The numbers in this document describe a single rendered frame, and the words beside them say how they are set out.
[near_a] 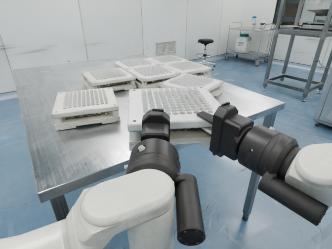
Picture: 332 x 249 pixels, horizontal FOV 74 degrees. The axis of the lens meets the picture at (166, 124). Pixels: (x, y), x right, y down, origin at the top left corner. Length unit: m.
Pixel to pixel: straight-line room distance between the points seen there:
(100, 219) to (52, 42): 4.02
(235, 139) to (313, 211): 0.16
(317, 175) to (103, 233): 0.29
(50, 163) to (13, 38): 3.47
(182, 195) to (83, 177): 0.40
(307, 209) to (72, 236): 0.32
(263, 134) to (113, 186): 0.28
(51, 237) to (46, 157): 0.52
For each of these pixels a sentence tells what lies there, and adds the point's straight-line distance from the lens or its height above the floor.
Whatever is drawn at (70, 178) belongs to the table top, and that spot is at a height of 0.86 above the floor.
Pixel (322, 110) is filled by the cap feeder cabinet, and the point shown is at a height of 0.22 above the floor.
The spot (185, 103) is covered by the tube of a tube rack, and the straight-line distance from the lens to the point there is 0.58.
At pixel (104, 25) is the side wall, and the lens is 4.47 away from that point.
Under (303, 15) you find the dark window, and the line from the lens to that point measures 6.18.
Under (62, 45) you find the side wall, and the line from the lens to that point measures 4.25.
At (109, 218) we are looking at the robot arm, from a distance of 0.25.
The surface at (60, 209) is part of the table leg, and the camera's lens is 0.75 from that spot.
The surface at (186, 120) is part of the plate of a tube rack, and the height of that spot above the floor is 1.04.
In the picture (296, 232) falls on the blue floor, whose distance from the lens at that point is 1.78.
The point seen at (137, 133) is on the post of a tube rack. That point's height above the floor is 1.02.
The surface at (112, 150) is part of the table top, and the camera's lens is 0.75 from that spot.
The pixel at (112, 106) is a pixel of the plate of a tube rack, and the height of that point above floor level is 0.93.
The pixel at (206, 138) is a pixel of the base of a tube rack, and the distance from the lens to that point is 0.54.
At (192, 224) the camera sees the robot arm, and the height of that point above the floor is 1.04.
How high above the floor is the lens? 1.27
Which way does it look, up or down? 28 degrees down
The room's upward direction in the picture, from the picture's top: straight up
